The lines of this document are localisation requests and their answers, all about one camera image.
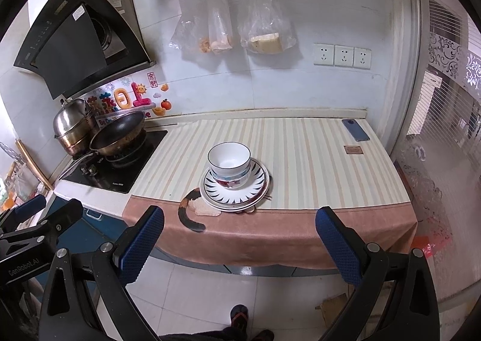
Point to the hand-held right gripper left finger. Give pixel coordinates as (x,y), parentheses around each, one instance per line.
(142,247)

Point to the blue smartphone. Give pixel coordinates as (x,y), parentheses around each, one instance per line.
(356,129)

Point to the person's dark trouser leg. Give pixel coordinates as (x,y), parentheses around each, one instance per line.
(210,335)

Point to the black glass gas stove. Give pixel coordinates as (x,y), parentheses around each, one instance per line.
(126,177)

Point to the clear plastic bag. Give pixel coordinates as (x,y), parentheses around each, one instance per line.
(214,25)
(263,25)

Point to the wooden cutting board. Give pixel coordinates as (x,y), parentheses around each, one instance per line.
(34,166)

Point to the white bowl with black rim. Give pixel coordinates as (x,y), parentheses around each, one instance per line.
(229,156)

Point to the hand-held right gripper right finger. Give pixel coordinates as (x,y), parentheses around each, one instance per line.
(338,247)

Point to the patterned glass sliding door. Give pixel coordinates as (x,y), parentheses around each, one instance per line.
(443,138)

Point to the white bowl with red print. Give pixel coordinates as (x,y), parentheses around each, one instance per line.
(229,183)

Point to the red paper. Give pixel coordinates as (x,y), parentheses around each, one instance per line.
(430,247)

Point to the stainless steel pot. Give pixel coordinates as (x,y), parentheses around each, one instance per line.
(71,123)

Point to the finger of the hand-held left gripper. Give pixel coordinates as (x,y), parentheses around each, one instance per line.
(56,219)
(30,207)

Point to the colourful wall stickers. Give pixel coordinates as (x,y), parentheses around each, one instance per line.
(131,98)

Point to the blue striped white plate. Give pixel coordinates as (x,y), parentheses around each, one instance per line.
(259,175)

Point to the dark orange shoe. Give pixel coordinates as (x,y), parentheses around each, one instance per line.
(239,316)

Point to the black range hood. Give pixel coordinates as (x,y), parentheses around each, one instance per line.
(67,44)

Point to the black frying pan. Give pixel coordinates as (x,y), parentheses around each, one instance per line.
(116,130)

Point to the striped beige table cloth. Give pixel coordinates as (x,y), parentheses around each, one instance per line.
(300,160)

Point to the blue kitchen cabinet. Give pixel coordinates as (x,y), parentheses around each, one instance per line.
(94,220)

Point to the white wall socket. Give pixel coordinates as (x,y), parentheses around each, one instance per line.
(343,56)
(323,54)
(362,58)

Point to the cardboard piece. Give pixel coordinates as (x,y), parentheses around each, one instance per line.
(334,305)

